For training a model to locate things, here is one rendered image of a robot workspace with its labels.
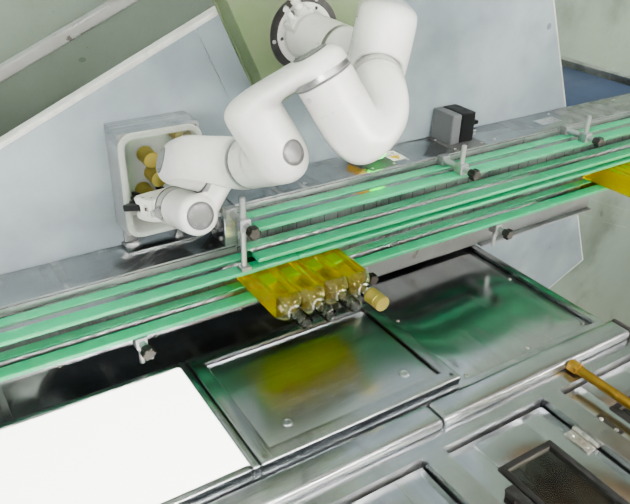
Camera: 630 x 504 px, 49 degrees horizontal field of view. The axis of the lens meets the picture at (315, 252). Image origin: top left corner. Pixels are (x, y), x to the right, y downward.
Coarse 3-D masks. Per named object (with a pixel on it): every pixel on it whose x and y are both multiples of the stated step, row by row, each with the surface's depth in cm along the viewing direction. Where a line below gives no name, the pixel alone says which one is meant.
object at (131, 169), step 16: (160, 128) 137; (176, 128) 138; (192, 128) 140; (128, 144) 141; (144, 144) 143; (160, 144) 145; (128, 160) 143; (128, 176) 144; (144, 176) 146; (128, 192) 138; (128, 224) 141; (144, 224) 146; (160, 224) 147
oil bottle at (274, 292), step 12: (252, 276) 149; (264, 276) 148; (276, 276) 148; (252, 288) 150; (264, 288) 145; (276, 288) 144; (288, 288) 144; (264, 300) 146; (276, 300) 141; (288, 300) 141; (300, 300) 142; (276, 312) 142
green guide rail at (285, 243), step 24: (624, 144) 213; (528, 168) 195; (552, 168) 196; (576, 168) 196; (432, 192) 179; (456, 192) 180; (480, 192) 180; (360, 216) 166; (384, 216) 166; (408, 216) 167; (264, 240) 155; (288, 240) 156; (312, 240) 155
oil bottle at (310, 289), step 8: (288, 264) 153; (296, 264) 153; (280, 272) 150; (288, 272) 150; (296, 272) 150; (304, 272) 150; (288, 280) 148; (296, 280) 147; (304, 280) 147; (312, 280) 147; (296, 288) 145; (304, 288) 144; (312, 288) 145; (320, 288) 145; (304, 296) 143; (312, 296) 143; (320, 296) 144; (304, 304) 144; (312, 304) 144; (312, 312) 145
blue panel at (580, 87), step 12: (564, 72) 258; (576, 72) 258; (564, 84) 244; (576, 84) 244; (588, 84) 244; (600, 84) 245; (612, 84) 245; (624, 84) 245; (576, 96) 231; (588, 96) 232; (600, 96) 232; (612, 96) 232
